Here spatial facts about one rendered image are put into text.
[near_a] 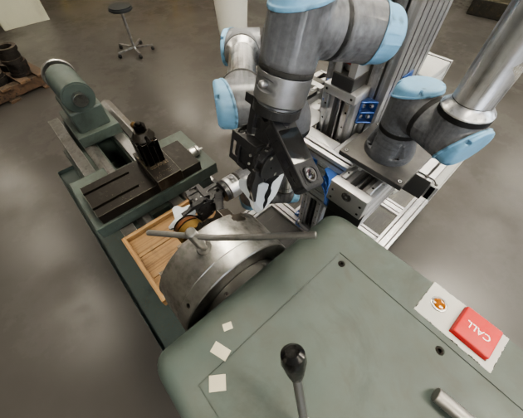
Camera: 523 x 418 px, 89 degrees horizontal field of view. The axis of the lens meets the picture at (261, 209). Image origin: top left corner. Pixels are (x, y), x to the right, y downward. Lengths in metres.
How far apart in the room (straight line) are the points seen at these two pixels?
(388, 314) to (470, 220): 2.15
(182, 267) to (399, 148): 0.68
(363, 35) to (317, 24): 0.07
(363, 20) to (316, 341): 0.47
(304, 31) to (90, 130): 1.36
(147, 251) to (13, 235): 1.80
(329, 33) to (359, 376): 0.49
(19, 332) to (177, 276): 1.76
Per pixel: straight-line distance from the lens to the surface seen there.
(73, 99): 1.49
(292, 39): 0.36
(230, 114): 0.66
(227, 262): 0.57
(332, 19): 0.37
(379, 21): 0.42
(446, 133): 0.76
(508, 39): 0.70
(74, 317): 2.15
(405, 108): 0.83
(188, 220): 0.80
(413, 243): 2.29
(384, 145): 0.90
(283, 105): 0.38
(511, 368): 0.64
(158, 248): 1.05
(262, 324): 0.51
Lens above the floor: 1.75
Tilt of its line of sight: 54 degrees down
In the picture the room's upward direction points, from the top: straight up
